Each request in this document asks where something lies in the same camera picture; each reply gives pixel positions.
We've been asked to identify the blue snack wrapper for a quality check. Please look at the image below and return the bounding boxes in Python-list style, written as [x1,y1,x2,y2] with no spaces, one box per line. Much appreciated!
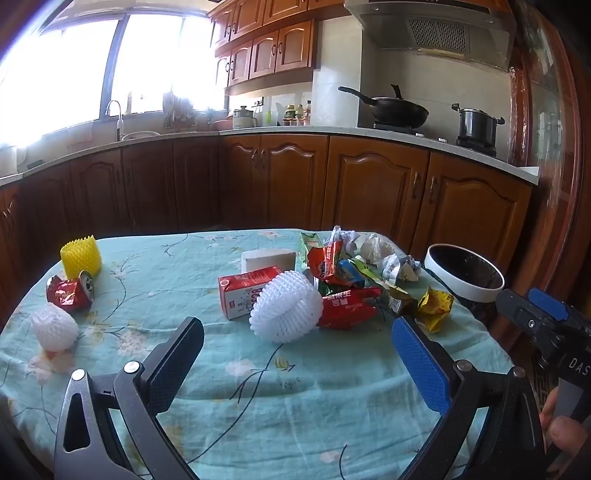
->
[337,258,369,288]

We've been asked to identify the crumpled grey white wrapper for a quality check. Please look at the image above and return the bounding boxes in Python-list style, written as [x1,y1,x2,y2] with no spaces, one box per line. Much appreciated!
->
[381,253,422,285]

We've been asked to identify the dark brown wrapper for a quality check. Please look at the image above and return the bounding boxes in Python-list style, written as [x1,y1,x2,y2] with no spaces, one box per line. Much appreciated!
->
[383,286,419,318]

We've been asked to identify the kitchen window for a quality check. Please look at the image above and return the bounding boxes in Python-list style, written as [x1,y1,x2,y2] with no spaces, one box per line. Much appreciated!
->
[0,11,227,148]

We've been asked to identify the utensil rack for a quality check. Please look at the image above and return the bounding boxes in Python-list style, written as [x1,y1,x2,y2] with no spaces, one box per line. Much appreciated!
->
[161,92,198,133]

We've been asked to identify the red orange wrapper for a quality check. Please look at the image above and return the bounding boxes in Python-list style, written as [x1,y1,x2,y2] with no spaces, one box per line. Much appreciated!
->
[307,242,347,284]

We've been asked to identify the gas stove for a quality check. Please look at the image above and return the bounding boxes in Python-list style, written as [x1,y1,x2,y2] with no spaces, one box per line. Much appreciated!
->
[369,122,498,158]

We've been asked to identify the wooden lower cabinets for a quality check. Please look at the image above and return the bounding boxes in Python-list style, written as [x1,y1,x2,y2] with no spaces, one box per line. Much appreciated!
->
[0,134,536,282]

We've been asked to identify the small white foam fruit net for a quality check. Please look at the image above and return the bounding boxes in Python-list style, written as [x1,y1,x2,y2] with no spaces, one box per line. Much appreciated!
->
[30,302,80,347]

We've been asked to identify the red snack packet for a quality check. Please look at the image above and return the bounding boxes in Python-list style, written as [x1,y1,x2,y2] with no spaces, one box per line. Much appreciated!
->
[316,287,383,330]

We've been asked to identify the white electric cooker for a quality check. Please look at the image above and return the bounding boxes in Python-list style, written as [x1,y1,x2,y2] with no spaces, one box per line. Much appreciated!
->
[231,106,258,131]

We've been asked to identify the yellow foam fruit net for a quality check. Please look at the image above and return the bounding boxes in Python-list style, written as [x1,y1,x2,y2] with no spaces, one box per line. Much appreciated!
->
[60,234,103,280]

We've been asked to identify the large white foam fruit net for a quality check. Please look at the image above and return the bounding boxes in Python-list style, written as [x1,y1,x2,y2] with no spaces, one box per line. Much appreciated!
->
[249,270,324,344]

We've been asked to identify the chrome kitchen faucet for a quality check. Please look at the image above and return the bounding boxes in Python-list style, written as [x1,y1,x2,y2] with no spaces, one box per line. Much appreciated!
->
[105,99,126,141]

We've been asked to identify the crumpled printed paper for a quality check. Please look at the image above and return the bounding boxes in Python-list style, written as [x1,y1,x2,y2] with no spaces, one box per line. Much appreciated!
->
[330,225,363,256]

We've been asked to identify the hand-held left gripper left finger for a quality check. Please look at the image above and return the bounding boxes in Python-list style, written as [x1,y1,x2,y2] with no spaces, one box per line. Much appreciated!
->
[54,316,205,480]

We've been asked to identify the crumpled white paper ball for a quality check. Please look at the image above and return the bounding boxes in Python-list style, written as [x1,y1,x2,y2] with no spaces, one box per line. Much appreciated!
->
[360,234,398,266]

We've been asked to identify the wooden upper cabinets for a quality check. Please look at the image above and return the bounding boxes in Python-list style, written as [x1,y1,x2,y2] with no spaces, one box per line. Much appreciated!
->
[208,0,345,96]

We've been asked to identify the light blue floral tablecloth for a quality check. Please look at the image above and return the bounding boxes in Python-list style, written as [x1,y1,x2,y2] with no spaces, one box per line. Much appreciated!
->
[0,227,515,480]

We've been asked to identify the white round trash bin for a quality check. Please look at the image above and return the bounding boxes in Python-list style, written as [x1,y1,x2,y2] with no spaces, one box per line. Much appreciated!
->
[424,244,506,325]

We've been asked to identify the white kettle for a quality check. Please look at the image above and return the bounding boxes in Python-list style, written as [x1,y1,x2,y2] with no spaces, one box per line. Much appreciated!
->
[0,144,19,178]

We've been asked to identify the steel cooking pot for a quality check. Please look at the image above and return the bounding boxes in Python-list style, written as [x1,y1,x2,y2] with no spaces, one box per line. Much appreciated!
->
[451,104,505,148]

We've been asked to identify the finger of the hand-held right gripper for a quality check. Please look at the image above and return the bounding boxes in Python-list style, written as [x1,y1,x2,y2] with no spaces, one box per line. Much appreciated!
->
[496,290,561,344]
[527,287,570,322]

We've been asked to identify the wooden framed glass door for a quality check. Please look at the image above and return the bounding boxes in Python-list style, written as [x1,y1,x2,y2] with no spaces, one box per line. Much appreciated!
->
[507,0,591,333]

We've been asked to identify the crushed red can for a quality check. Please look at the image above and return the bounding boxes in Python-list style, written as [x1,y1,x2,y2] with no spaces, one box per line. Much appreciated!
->
[45,270,97,313]

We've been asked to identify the steel range hood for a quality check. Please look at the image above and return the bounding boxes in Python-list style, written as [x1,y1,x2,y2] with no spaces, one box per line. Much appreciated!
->
[344,0,518,72]

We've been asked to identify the yellow crumpled wrapper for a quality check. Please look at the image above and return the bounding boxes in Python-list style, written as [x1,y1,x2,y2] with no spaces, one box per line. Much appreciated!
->
[416,286,455,334]

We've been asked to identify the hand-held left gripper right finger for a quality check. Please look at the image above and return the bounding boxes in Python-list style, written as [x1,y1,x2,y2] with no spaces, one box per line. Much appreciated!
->
[392,316,546,480]

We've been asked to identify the wooden cabinets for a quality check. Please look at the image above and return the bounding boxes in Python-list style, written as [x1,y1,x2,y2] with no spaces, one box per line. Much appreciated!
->
[208,0,345,96]
[0,134,536,282]

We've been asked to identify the green snack wrapper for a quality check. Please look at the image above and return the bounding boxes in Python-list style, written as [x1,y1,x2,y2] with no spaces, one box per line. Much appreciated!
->
[299,232,325,278]

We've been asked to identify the black trash bag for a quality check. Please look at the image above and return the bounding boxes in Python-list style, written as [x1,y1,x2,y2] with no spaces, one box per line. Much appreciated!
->
[429,247,502,324]

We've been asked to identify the red and white milk carton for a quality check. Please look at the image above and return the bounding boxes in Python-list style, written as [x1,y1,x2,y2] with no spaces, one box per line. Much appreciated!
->
[218,265,283,320]

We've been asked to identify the black wok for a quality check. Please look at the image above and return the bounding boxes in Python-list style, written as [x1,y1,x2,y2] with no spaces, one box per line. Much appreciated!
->
[338,84,430,129]

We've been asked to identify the white rectangular block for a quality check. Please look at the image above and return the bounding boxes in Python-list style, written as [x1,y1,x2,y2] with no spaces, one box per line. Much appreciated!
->
[241,249,296,274]

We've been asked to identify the person's right hand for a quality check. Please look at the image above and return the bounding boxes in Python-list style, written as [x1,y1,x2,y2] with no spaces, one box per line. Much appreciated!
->
[539,385,591,464]

